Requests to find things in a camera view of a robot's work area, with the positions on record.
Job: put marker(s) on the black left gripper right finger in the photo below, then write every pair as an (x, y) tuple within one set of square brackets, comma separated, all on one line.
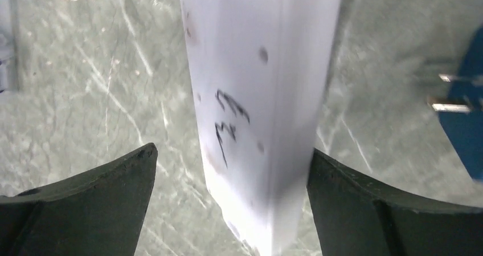
[(355, 214)]

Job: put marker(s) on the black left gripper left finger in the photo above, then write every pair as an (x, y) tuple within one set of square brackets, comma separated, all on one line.
[(98, 212)]

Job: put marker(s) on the dark blue cube adapter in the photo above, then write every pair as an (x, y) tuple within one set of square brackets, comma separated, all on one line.
[(460, 111)]

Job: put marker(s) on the white long power strip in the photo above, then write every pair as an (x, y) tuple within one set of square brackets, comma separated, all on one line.
[(258, 70)]

